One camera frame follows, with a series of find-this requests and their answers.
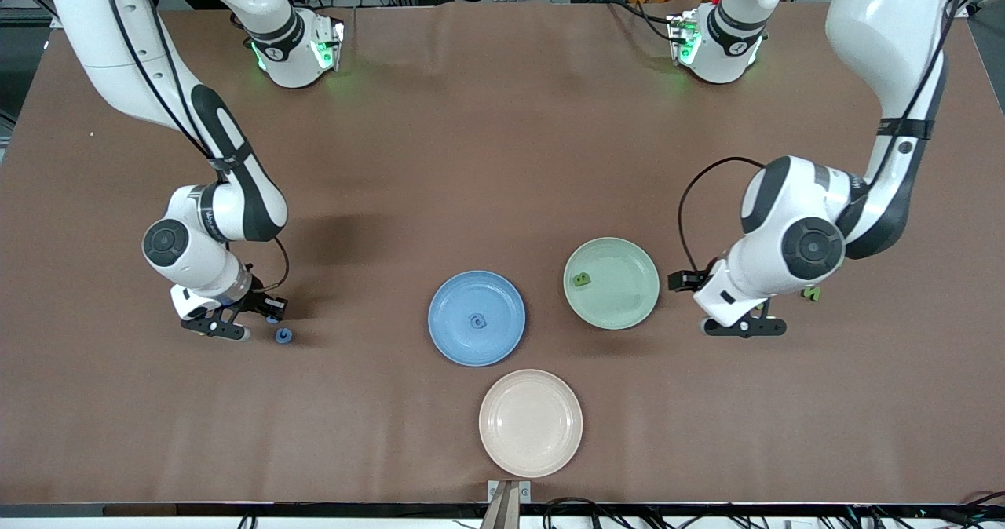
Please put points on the blue letter G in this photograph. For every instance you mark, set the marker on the blue letter G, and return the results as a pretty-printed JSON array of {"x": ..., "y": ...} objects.
[{"x": 283, "y": 336}]

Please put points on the green letter N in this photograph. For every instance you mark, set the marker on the green letter N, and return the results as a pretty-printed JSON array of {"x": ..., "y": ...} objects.
[{"x": 812, "y": 294}]

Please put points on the green letter B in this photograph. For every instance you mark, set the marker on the green letter B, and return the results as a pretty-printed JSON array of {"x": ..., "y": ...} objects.
[{"x": 582, "y": 280}]

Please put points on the blue letter a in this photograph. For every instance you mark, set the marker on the blue letter a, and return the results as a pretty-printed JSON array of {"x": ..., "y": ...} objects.
[{"x": 476, "y": 322}]

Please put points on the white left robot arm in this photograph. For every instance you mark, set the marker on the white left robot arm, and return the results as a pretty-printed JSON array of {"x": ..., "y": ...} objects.
[{"x": 887, "y": 27}]

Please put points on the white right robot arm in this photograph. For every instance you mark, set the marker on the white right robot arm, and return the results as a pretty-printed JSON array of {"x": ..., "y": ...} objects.
[{"x": 118, "y": 42}]

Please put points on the green plate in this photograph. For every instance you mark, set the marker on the green plate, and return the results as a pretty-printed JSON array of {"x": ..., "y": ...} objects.
[{"x": 620, "y": 293}]

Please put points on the blue plate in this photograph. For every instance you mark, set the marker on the blue plate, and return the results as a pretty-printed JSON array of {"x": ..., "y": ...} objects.
[{"x": 502, "y": 341}]

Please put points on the beige plate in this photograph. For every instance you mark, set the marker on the beige plate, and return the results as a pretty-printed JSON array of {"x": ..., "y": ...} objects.
[{"x": 531, "y": 423}]

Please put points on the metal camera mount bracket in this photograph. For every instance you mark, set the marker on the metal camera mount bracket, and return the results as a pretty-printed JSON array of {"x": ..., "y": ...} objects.
[{"x": 522, "y": 491}]

